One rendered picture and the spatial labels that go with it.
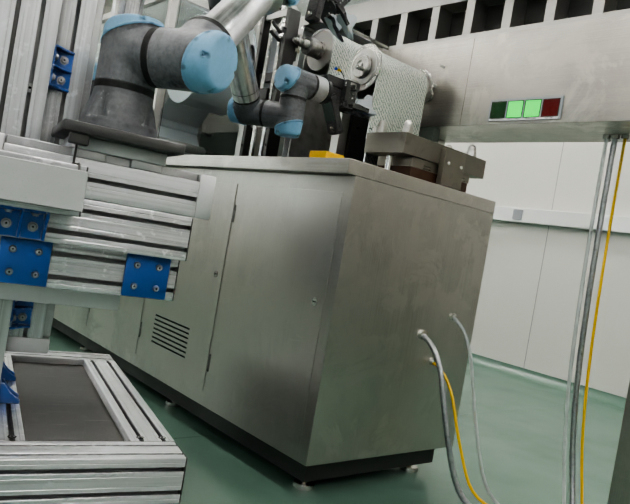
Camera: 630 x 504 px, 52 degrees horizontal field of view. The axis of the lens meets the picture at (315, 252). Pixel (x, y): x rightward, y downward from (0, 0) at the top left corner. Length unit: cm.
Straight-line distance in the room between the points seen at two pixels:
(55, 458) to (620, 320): 368
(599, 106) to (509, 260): 289
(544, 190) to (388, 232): 305
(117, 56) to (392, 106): 105
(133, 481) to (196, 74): 76
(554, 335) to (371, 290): 295
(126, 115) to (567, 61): 132
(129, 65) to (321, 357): 85
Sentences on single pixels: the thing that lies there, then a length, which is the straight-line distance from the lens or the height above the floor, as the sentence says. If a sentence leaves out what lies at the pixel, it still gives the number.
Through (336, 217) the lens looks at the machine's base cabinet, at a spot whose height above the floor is 75.
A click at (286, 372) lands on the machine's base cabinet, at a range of 179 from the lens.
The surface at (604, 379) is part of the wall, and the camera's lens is 445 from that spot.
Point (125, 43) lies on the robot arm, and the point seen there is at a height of 99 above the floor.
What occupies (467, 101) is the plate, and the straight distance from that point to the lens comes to 226.
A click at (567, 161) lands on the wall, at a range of 471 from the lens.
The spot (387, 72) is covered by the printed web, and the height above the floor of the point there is 124.
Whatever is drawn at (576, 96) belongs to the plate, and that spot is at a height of 122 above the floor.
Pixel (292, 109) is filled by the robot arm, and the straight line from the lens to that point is 182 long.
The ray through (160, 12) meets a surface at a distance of 297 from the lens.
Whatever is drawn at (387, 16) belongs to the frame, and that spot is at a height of 158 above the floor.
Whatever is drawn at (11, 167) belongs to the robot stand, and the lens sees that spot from 115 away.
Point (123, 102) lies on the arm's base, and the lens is 131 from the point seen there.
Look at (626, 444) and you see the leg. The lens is 206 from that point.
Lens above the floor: 68
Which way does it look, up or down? 1 degrees down
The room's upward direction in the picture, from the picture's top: 10 degrees clockwise
